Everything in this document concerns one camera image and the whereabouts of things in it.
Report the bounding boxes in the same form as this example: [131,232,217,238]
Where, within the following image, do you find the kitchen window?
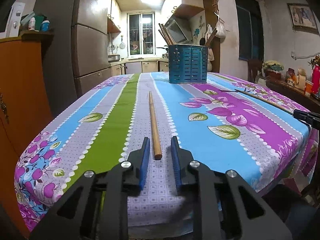
[127,12,155,56]

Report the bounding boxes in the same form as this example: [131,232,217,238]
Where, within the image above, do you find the wooden chopstick far left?
[149,91,162,160]

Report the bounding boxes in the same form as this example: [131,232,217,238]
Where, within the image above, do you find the wooden chopstick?
[149,91,162,160]
[234,89,293,116]

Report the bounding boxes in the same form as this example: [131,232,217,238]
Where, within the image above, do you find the wooden chopstick far right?
[234,89,293,116]

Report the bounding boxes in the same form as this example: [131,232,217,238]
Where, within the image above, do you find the red bottle on sideboard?
[311,64,320,94]

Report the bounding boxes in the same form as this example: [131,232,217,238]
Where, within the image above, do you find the flower pot on sideboard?
[263,60,284,80]

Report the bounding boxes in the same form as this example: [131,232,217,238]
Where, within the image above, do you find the colourful floral tablecloth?
[14,72,319,230]

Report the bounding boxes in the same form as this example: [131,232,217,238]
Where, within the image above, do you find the dark wooden chair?
[247,59,263,83]

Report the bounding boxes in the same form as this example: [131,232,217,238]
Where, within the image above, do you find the blue perforated utensil holder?
[168,44,208,84]

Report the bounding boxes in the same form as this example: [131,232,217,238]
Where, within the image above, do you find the white hanging plastic bag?
[215,20,226,39]

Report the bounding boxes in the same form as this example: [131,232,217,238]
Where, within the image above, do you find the orange wooden cabinet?
[1,31,54,237]

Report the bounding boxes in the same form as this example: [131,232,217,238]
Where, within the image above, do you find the chopstick in holder right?
[204,28,217,47]

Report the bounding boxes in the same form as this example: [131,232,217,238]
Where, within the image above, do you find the chopstick in holder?
[158,23,176,45]
[204,28,217,47]

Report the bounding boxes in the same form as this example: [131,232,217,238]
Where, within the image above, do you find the chopstick in holder left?
[158,23,176,45]

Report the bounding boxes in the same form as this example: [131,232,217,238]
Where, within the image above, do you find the steel range hood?
[164,16,193,44]

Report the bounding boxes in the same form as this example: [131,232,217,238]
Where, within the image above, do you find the silver grey refrigerator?
[34,0,110,116]

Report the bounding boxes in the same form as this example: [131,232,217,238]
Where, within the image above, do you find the blue lidded jar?
[41,20,50,32]

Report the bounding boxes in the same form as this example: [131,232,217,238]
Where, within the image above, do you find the white bottle on cabinet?
[28,17,36,30]

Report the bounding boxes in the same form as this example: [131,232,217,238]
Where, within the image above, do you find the green container on cabinet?
[34,15,47,31]

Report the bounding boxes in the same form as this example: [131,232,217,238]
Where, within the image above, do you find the framed wall picture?
[287,3,319,35]

